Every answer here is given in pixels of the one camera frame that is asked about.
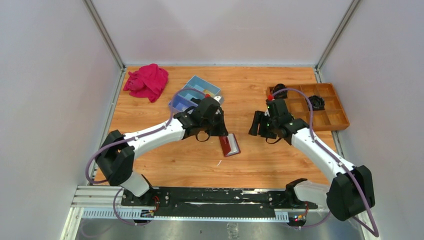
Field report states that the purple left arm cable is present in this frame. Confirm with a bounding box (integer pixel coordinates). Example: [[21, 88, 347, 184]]
[[85, 87, 208, 227]]

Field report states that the red leather card holder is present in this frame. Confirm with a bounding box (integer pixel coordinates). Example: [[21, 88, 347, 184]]
[[219, 133, 241, 157]]

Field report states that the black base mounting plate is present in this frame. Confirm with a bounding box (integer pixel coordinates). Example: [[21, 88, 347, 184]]
[[121, 186, 317, 218]]

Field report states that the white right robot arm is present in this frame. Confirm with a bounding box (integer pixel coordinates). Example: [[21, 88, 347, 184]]
[[248, 99, 376, 221]]

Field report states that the gold card in box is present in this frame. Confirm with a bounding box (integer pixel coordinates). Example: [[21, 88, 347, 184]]
[[202, 89, 215, 97]]

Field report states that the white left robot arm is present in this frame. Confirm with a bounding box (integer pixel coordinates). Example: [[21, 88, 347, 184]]
[[94, 96, 229, 197]]

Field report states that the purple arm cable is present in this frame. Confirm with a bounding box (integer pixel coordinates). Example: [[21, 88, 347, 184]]
[[85, 87, 208, 227], [267, 88, 380, 238]]

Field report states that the crumpled pink cloth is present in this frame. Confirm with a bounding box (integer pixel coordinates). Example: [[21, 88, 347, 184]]
[[123, 63, 169, 103]]

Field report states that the aluminium frame rail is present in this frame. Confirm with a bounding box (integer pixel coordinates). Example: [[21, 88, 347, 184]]
[[71, 185, 328, 223]]

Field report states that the wooden compartment tray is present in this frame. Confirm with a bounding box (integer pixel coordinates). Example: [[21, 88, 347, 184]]
[[266, 83, 350, 132]]

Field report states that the blue compartment organizer box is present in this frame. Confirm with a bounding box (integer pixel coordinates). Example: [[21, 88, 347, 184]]
[[168, 75, 224, 113]]

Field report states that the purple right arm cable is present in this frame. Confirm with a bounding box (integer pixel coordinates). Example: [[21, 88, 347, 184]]
[[267, 88, 380, 238]]

